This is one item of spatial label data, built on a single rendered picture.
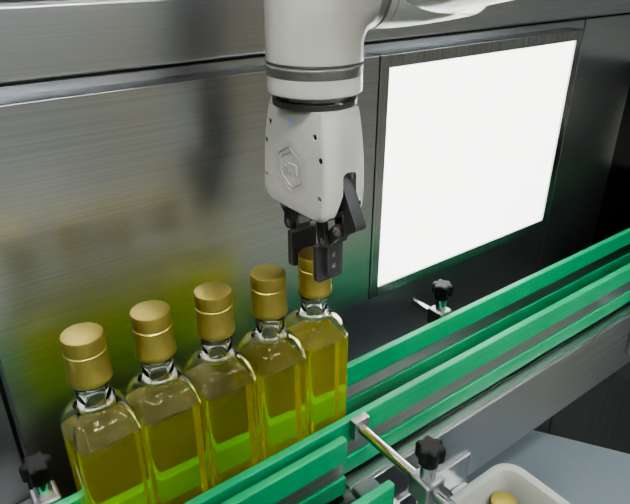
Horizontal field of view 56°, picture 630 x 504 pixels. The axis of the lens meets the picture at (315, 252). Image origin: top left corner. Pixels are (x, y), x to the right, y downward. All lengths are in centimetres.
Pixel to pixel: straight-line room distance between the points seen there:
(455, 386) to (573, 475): 47
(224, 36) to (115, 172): 17
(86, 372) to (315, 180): 24
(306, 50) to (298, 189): 12
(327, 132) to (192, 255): 24
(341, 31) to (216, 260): 31
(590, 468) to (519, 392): 37
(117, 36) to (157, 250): 21
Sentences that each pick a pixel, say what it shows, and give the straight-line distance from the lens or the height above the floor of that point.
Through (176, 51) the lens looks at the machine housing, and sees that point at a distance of 61.
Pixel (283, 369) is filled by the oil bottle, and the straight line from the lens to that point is 60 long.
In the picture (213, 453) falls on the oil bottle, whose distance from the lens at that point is 62.
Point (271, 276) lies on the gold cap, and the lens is 56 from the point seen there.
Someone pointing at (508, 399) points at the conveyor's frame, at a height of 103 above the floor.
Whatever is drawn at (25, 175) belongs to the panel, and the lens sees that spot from 58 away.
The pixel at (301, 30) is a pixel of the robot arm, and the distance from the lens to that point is 49.
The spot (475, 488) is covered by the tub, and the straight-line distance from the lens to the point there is 82.
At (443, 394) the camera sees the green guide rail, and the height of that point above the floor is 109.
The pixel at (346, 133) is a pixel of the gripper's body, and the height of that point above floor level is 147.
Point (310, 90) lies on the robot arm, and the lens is 50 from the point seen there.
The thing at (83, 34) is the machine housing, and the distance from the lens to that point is 58.
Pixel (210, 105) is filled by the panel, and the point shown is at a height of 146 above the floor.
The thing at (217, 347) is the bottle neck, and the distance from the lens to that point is 56.
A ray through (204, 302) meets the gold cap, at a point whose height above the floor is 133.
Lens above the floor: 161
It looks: 27 degrees down
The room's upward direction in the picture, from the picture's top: straight up
